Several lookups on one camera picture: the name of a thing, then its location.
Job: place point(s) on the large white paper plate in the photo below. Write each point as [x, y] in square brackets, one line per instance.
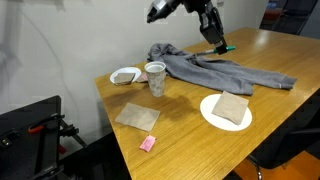
[208, 104]

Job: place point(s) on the green capped marker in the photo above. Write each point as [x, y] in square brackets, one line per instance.
[229, 48]

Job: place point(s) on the black office chair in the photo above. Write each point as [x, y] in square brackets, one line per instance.
[298, 132]

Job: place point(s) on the pink sugar packet near edge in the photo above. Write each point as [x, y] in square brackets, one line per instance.
[148, 143]

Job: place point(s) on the brown napkin on large plate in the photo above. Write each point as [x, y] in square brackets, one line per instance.
[231, 107]

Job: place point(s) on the brown napkin on small plate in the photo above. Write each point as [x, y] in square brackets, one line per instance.
[124, 78]

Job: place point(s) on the speckled paper cup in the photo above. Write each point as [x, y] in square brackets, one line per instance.
[156, 77]

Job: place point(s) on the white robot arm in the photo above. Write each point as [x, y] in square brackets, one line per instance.
[161, 9]

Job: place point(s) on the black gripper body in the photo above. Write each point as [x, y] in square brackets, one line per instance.
[210, 22]

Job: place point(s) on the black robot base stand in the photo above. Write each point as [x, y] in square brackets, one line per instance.
[25, 156]

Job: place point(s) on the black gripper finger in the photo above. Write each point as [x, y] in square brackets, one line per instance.
[220, 47]

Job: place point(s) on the brown napkin on table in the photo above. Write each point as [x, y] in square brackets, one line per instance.
[137, 116]

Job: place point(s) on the small white paper plate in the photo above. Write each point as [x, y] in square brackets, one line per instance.
[134, 70]

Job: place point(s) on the orange handled clamp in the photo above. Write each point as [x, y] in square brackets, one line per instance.
[40, 125]

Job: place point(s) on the pink sugar packet by plate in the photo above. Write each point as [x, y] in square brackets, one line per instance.
[142, 78]

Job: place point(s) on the grey sweatpants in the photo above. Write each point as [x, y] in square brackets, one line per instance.
[217, 74]

